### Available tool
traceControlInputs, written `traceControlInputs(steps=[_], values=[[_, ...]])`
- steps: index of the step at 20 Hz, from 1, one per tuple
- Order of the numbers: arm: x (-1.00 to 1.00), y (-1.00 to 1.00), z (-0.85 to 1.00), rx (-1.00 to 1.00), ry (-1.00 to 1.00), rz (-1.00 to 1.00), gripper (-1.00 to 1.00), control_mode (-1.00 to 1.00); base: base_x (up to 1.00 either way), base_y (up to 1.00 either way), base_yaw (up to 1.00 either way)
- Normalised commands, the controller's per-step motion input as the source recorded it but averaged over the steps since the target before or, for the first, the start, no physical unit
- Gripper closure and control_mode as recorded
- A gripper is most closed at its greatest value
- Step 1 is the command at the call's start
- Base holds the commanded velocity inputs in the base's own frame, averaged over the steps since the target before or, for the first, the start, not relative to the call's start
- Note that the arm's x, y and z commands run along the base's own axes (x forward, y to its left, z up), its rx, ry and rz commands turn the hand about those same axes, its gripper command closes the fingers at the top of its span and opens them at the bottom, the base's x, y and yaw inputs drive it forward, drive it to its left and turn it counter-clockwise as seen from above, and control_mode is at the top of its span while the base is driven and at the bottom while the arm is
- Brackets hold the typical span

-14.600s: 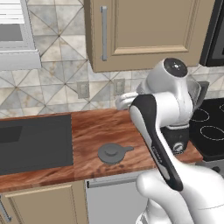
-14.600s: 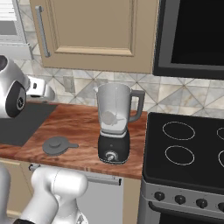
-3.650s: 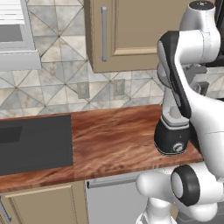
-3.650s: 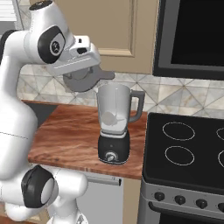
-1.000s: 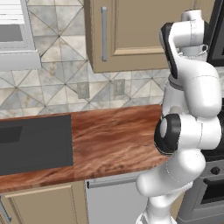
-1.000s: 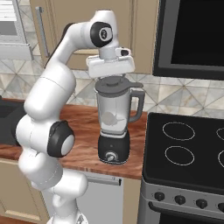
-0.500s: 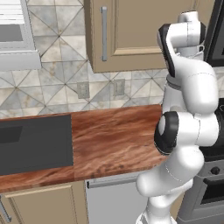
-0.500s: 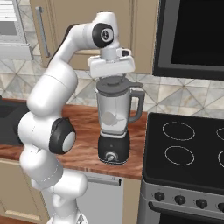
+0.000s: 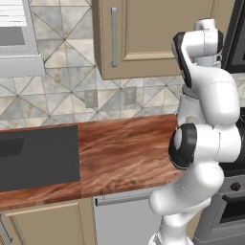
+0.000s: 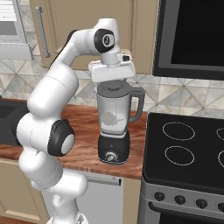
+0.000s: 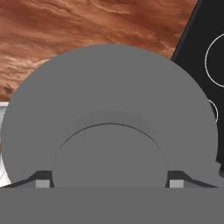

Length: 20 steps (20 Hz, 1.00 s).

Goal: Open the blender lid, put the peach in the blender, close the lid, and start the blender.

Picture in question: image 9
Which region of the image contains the silver dishwasher handle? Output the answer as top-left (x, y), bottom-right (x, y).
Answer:
top-left (94, 191), bottom-right (153, 208)

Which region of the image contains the white dishwasher front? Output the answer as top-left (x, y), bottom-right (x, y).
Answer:
top-left (93, 187), bottom-right (167, 245)

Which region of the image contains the tan base cupboard door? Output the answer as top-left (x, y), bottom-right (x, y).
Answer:
top-left (0, 197), bottom-right (98, 245)

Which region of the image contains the tan wall cupboard door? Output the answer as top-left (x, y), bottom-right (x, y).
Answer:
top-left (92, 0), bottom-right (236, 80)

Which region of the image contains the stainless steel oven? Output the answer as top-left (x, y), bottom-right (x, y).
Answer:
top-left (192, 106), bottom-right (245, 245)

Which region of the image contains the silver base cupboard handle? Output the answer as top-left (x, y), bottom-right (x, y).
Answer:
top-left (0, 213), bottom-right (14, 244)

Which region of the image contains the white window frame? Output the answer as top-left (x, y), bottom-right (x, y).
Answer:
top-left (0, 0), bottom-right (46, 78)

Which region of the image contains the grey wall outlet plate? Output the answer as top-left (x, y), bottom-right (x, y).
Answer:
top-left (84, 89), bottom-right (99, 109)
top-left (122, 86), bottom-right (138, 106)

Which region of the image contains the black microwave oven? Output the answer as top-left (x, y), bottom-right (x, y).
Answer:
top-left (220, 0), bottom-right (245, 75)

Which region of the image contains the dark grey sink basin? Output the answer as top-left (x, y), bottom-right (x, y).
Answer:
top-left (0, 124), bottom-right (81, 193)

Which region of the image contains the silver wall cupboard handle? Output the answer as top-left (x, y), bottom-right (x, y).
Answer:
top-left (110, 7), bottom-right (119, 68)

